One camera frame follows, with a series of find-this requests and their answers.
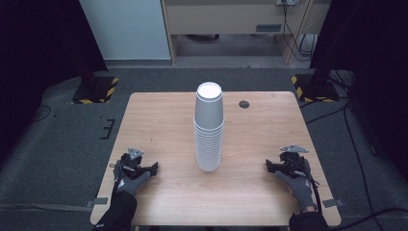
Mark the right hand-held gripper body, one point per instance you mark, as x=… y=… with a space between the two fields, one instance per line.
x=293 y=163

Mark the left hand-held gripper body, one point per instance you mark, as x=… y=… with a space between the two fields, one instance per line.
x=131 y=163

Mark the stack of white paper cups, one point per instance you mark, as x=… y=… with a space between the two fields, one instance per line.
x=209 y=128

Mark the person's left hand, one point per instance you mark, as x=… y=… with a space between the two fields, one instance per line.
x=128 y=184

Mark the person's right hand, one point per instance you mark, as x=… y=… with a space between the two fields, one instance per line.
x=301 y=192

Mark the black tape floor mark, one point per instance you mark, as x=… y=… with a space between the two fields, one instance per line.
x=108 y=128

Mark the grey tape strip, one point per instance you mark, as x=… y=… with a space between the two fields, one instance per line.
x=333 y=202
x=97 y=201

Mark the black round table grommet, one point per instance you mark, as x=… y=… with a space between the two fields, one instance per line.
x=244 y=104

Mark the black yellow striped stand base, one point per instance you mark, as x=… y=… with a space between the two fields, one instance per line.
x=96 y=91
x=316 y=89

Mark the black curtain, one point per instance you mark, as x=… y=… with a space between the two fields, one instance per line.
x=38 y=48
x=372 y=64

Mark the white cabinet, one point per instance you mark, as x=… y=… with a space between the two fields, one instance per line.
x=126 y=29

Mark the light wooden desk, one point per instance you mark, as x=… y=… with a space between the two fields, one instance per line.
x=224 y=19

